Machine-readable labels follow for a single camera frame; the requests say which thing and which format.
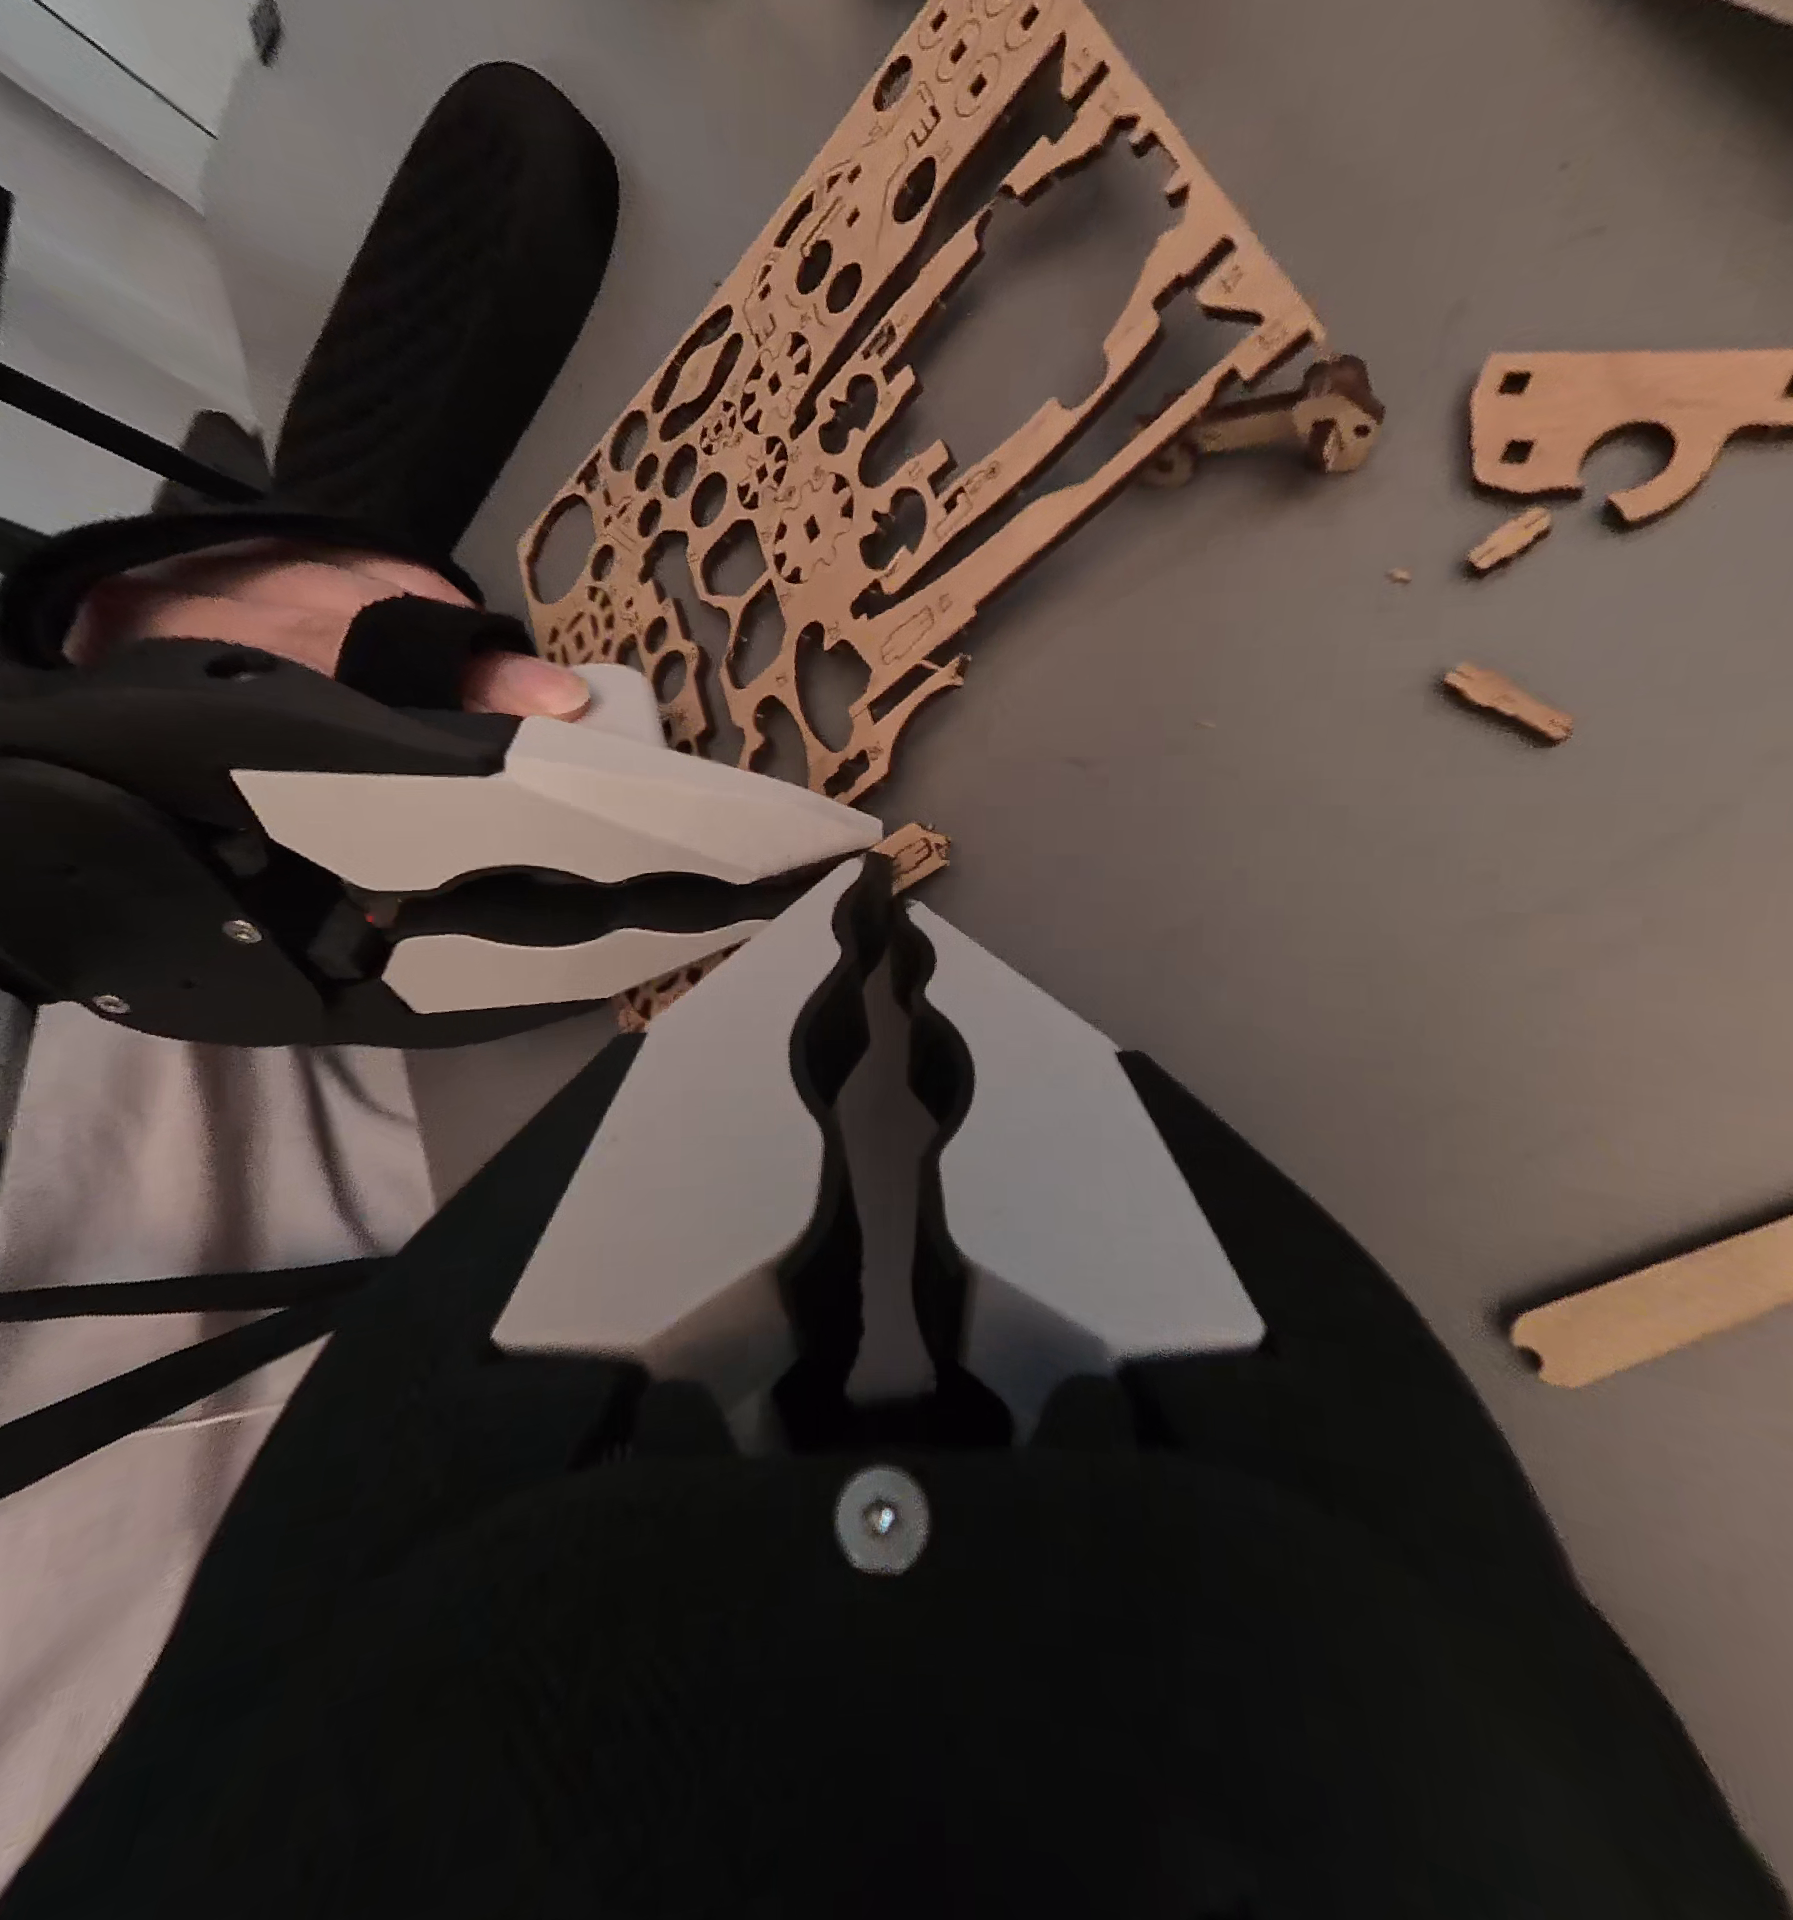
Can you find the wooden plate with square holes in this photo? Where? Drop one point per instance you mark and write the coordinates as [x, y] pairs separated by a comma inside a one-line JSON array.
[[1585, 406]]

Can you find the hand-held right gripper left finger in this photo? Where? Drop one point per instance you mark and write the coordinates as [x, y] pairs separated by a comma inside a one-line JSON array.
[[658, 1200]]

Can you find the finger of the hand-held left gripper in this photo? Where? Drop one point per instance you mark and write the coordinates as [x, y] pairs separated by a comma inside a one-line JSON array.
[[506, 974], [611, 810]]

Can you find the long flat wooden strip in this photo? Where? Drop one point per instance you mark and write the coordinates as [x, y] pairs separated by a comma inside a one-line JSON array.
[[1677, 1298]]

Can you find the small wooden offcut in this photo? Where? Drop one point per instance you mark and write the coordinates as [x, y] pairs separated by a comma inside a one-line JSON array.
[[1509, 541], [1504, 700]]

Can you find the person's left hand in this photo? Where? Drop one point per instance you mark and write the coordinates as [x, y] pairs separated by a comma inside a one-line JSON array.
[[236, 601]]

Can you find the small wooden linkage assembly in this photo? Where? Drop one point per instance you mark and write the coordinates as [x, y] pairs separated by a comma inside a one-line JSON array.
[[1316, 412]]

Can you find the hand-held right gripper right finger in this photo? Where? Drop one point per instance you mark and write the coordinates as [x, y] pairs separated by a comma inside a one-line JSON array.
[[1091, 1216]]

